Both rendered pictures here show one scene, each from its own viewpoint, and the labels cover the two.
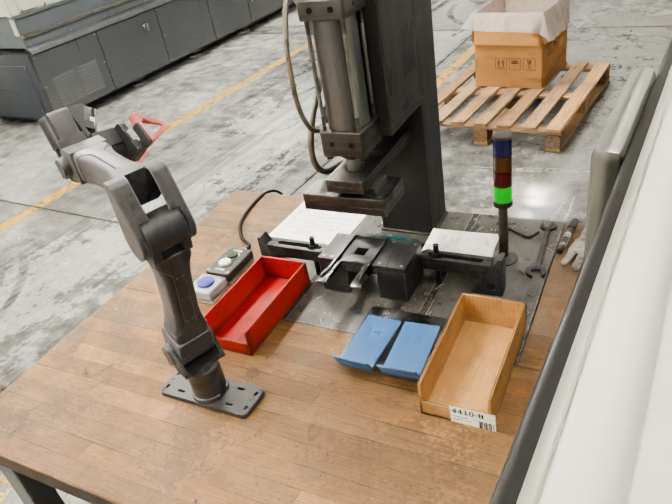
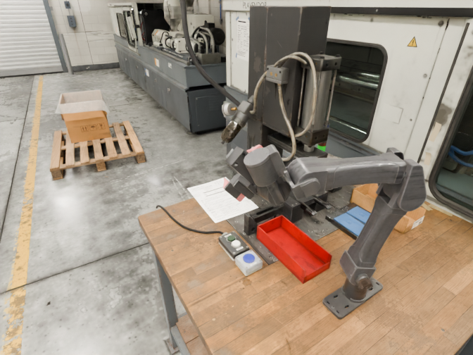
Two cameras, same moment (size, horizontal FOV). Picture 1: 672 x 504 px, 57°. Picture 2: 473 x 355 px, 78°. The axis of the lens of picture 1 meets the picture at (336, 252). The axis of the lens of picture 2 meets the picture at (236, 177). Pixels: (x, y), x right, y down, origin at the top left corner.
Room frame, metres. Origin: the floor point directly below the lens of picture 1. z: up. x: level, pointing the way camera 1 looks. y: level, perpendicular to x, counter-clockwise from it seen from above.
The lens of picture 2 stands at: (0.94, 0.95, 1.65)
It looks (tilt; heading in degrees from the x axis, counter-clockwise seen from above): 31 degrees down; 296
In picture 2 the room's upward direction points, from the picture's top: straight up
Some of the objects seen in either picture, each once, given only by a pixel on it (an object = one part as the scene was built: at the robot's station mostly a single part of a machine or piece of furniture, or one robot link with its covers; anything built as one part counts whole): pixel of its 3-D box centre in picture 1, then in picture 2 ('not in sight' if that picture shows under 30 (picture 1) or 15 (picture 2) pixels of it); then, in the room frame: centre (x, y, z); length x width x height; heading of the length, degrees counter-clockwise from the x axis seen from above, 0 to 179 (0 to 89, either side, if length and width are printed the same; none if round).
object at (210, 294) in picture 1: (209, 292); (248, 265); (1.20, 0.31, 0.90); 0.07 x 0.07 x 0.06; 58
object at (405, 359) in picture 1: (409, 345); (369, 216); (0.86, -0.10, 0.93); 0.15 x 0.07 x 0.03; 151
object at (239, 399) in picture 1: (206, 378); (355, 286); (0.87, 0.28, 0.94); 0.20 x 0.07 x 0.08; 58
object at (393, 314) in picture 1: (397, 341); (355, 220); (0.90, -0.08, 0.91); 0.17 x 0.16 x 0.02; 58
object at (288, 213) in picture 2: (371, 268); (301, 202); (1.12, -0.07, 0.94); 0.20 x 0.10 x 0.07; 58
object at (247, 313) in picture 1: (256, 301); (291, 246); (1.09, 0.19, 0.93); 0.25 x 0.12 x 0.06; 148
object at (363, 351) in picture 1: (367, 338); (355, 224); (0.90, -0.03, 0.93); 0.15 x 0.07 x 0.03; 147
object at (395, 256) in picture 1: (369, 251); (302, 194); (1.12, -0.07, 0.98); 0.20 x 0.10 x 0.01; 58
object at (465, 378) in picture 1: (477, 357); (386, 206); (0.80, -0.21, 0.93); 0.25 x 0.13 x 0.08; 148
